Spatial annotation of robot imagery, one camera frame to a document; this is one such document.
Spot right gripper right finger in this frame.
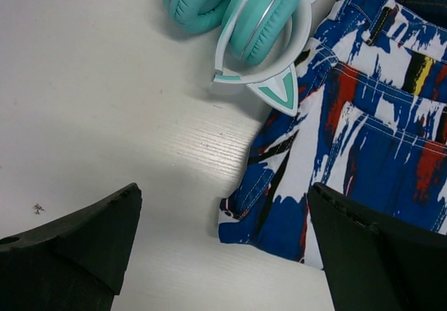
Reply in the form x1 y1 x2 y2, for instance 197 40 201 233
307 183 446 310

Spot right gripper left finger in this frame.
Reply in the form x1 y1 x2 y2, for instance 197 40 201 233
1 183 142 311

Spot blue white patterned shorts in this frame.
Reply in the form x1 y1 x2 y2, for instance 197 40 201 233
218 0 446 269

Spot teal cat-ear headphones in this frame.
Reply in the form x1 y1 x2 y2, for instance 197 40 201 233
163 0 316 116

